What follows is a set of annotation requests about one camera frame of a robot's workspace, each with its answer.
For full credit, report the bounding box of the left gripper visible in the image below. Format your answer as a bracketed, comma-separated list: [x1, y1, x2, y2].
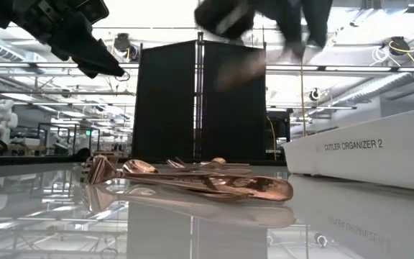
[12, 0, 127, 80]

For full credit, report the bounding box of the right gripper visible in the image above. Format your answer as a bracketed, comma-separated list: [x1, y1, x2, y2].
[194, 0, 334, 57]

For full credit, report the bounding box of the white cutlery organizer tray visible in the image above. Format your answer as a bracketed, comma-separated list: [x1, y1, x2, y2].
[282, 104, 414, 194]

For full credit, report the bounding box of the copper fork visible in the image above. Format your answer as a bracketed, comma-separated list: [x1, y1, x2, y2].
[80, 155, 295, 203]
[158, 162, 231, 174]
[176, 157, 254, 169]

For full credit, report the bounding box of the black folding partition screen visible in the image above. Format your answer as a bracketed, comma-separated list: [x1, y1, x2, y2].
[131, 31, 267, 162]

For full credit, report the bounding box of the white robot figure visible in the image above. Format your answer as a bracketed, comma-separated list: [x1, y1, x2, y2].
[0, 99, 19, 145]

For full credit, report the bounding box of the wooden bench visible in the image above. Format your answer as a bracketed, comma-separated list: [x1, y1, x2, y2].
[0, 142, 48, 156]

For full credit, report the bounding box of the black cabinet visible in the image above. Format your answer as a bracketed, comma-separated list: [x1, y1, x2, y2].
[266, 110, 291, 162]

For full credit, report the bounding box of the hanging cable loop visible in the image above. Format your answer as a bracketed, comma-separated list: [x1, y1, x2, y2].
[114, 70, 132, 83]

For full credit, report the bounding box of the black ceiling cord reel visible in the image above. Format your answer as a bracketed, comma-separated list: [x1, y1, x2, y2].
[308, 87, 323, 102]
[113, 32, 140, 61]
[388, 35, 411, 57]

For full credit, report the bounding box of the black frame workcell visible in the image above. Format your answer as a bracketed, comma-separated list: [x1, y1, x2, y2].
[37, 122, 102, 156]

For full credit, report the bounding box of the yellow power cord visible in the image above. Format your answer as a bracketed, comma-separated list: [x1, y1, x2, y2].
[299, 53, 307, 138]

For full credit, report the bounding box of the long ceiling light rail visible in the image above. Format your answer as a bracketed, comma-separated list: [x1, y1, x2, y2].
[0, 61, 414, 73]

